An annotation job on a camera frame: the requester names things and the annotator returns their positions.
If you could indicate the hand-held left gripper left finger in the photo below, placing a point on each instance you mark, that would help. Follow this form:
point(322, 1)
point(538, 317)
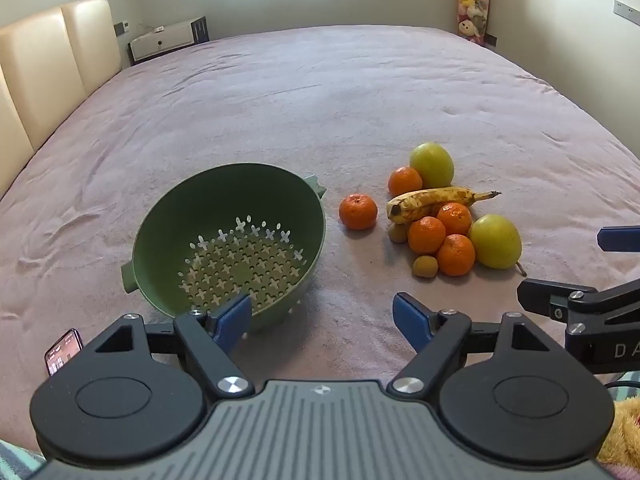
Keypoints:
point(232, 321)

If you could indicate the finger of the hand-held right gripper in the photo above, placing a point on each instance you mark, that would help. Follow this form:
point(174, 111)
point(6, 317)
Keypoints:
point(620, 239)
point(540, 294)

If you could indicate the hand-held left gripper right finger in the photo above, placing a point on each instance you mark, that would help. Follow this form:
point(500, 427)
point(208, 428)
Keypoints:
point(411, 320)

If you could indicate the orange tangerine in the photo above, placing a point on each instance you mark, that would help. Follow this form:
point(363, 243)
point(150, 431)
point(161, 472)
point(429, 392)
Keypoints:
point(426, 234)
point(455, 256)
point(404, 181)
point(358, 211)
point(455, 216)

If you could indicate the green plastic colander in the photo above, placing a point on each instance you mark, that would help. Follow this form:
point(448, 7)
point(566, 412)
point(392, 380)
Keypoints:
point(165, 230)

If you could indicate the spotted yellow banana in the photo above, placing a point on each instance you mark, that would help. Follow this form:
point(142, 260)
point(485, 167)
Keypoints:
point(435, 201)

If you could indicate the green apple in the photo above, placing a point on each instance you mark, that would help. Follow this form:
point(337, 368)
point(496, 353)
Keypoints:
point(433, 164)

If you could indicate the yellow plush toy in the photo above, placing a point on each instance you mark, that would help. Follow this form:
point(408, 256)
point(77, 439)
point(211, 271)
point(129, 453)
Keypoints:
point(622, 430)

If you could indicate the smartphone with lit screen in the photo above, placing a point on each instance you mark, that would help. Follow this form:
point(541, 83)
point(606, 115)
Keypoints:
point(62, 351)

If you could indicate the pink bed blanket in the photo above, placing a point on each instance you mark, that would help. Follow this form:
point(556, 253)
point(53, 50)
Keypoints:
point(300, 110)

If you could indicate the small black floor object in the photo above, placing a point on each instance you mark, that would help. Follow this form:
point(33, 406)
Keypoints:
point(490, 40)

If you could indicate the striped teal cloth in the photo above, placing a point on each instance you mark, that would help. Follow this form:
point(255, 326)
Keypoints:
point(17, 460)

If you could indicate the white nightstand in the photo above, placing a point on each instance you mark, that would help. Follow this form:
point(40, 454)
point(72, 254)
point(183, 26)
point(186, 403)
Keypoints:
point(160, 42)

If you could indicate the black slotted rack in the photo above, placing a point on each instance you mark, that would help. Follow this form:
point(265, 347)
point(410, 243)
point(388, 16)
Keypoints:
point(201, 30)

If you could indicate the cream padded headboard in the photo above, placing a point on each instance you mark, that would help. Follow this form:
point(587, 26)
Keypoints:
point(45, 70)

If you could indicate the white wall outlet strip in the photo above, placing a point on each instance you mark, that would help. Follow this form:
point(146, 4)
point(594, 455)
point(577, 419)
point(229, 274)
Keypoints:
point(627, 9)

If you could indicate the wall switch panel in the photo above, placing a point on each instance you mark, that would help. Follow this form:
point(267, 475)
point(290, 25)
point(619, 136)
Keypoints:
point(123, 27)

